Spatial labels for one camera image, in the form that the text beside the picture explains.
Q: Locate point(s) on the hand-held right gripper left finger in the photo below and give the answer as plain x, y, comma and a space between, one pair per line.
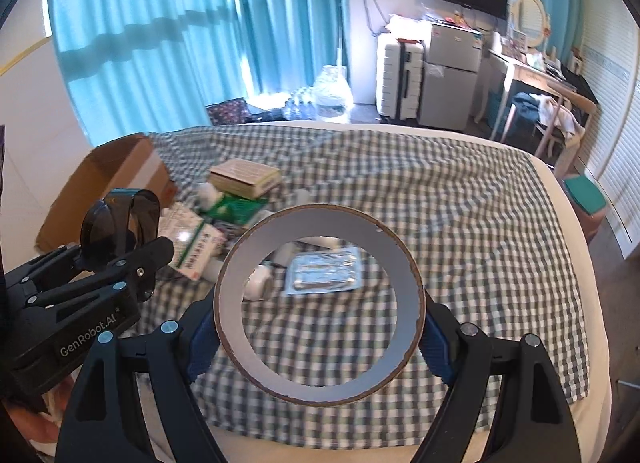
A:
202, 340

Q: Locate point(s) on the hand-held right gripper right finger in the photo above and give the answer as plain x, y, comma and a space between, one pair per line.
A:
437, 348

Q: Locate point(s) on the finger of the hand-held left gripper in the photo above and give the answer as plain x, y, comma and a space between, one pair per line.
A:
50, 258
150, 258

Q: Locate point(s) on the black sunglasses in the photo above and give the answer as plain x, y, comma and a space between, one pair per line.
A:
107, 228

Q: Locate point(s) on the brown cardboard box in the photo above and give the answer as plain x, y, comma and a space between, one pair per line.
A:
120, 168

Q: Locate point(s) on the brown tape roll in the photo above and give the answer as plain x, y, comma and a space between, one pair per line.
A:
320, 220

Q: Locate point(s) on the white bear figurine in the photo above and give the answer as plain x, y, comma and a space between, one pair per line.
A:
257, 283

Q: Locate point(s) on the white fluffy figurine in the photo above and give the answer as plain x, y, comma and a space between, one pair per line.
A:
206, 195

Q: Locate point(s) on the green foil packet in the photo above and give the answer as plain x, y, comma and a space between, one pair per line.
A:
235, 210

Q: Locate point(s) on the orange patterned cloth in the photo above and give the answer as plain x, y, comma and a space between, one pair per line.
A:
30, 423

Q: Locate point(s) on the checked bed sheet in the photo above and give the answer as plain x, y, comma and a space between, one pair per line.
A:
450, 223

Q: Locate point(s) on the tan paper box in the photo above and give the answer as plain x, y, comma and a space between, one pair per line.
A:
245, 175

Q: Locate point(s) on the dark floral bag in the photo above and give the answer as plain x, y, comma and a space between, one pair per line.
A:
227, 112

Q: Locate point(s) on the teal topped stool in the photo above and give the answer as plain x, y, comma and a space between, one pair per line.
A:
585, 193

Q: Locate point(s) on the pack of water bottles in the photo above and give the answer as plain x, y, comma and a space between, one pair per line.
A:
300, 103

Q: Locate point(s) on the teal curtain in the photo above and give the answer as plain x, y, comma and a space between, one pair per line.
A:
150, 18

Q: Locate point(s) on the large clear water bottle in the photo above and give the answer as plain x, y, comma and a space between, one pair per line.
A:
332, 93

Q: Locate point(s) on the blue cloth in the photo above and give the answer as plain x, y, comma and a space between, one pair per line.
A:
525, 103

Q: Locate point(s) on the silver small fridge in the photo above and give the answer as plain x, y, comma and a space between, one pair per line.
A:
450, 88

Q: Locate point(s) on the white cloth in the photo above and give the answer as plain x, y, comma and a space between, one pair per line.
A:
560, 115

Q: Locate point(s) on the white suitcase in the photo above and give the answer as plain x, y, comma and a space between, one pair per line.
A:
395, 78

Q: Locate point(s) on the wooden chair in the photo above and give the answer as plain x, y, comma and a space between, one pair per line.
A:
575, 103

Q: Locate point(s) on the wooden desk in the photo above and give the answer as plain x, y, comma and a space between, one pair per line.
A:
530, 75

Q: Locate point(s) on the white louvred wardrobe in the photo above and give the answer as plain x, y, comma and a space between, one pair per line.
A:
615, 118

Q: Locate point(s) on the black bag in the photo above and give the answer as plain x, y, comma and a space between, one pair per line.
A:
582, 83

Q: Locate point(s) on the oval white mirror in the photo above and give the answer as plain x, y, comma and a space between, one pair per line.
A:
531, 18

